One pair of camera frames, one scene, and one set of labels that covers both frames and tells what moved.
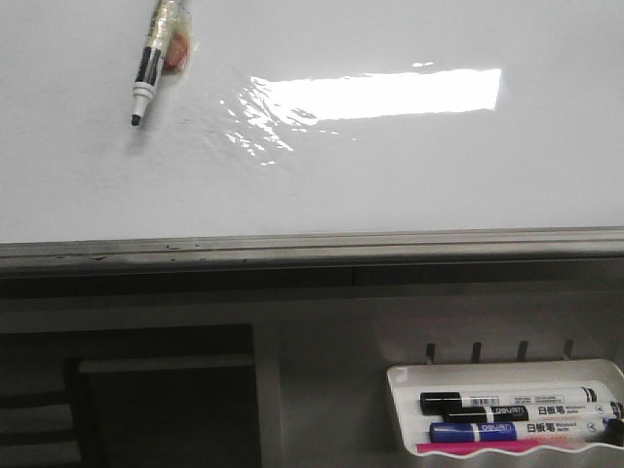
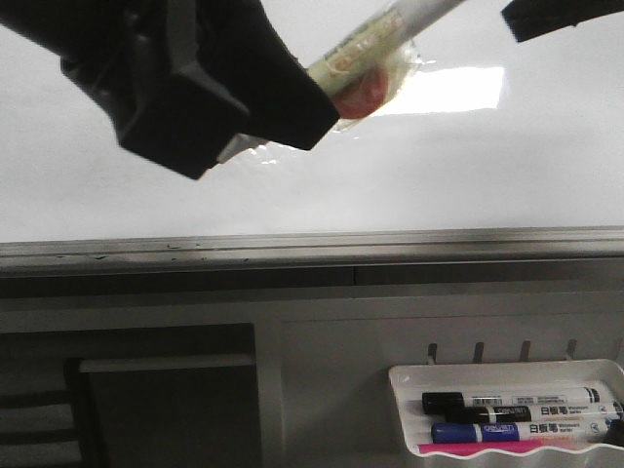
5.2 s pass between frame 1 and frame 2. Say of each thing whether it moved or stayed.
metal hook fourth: stayed
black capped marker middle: stayed
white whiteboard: stayed
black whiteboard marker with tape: moved
